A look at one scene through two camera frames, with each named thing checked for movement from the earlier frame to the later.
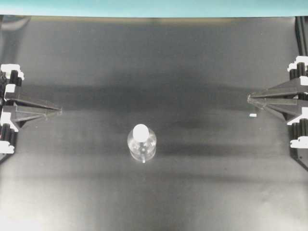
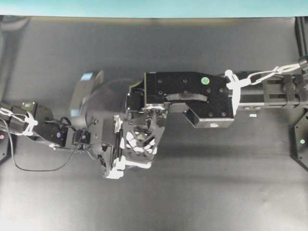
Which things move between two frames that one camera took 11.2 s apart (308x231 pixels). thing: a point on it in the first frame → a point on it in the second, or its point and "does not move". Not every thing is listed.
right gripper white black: (299, 71) → (137, 109)
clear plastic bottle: (142, 142) does not move
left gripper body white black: (10, 76) → (113, 164)
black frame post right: (301, 26) does not move
